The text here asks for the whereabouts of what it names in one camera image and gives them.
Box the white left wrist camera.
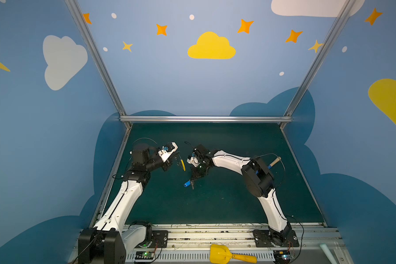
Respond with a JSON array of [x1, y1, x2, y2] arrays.
[[157, 142, 178, 163]]

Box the aluminium frame post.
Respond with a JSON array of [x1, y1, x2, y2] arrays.
[[65, 0, 126, 117], [283, 0, 356, 122]]

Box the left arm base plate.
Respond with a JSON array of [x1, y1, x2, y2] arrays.
[[135, 231, 168, 249]]

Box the yellow tag key ring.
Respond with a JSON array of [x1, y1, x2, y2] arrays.
[[175, 154, 187, 172]]

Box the blue tag silver key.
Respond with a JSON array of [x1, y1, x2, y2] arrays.
[[184, 180, 195, 190]]

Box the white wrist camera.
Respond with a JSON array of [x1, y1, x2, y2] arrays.
[[157, 142, 178, 163], [187, 154, 201, 167]]

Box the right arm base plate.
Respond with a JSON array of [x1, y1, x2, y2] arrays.
[[253, 229, 300, 248]]

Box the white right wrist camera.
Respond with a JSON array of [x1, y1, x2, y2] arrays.
[[187, 154, 201, 167]]

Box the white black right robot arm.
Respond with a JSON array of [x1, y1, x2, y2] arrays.
[[184, 145, 299, 247]]

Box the aluminium left frame post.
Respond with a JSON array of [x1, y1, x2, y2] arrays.
[[65, 0, 126, 117]]

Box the green circuit board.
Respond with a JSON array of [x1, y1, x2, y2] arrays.
[[134, 251, 155, 263], [273, 251, 293, 264]]

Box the yellow plastic scoop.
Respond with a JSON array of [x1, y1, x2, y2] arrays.
[[210, 244, 257, 264]]

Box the aluminium back frame rail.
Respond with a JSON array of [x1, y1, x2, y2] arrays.
[[120, 115, 293, 123]]

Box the left green circuit board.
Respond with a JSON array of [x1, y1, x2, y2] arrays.
[[134, 251, 155, 263]]

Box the aluminium right frame post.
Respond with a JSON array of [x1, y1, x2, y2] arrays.
[[283, 0, 356, 122]]

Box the pale teal tube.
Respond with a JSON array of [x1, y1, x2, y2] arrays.
[[320, 243, 337, 264]]

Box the right green circuit board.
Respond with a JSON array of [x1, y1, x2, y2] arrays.
[[273, 251, 293, 264]]

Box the grey slotted cable duct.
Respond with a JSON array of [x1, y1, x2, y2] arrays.
[[125, 250, 275, 264]]

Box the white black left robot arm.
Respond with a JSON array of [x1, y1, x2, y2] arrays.
[[72, 142, 178, 264]]

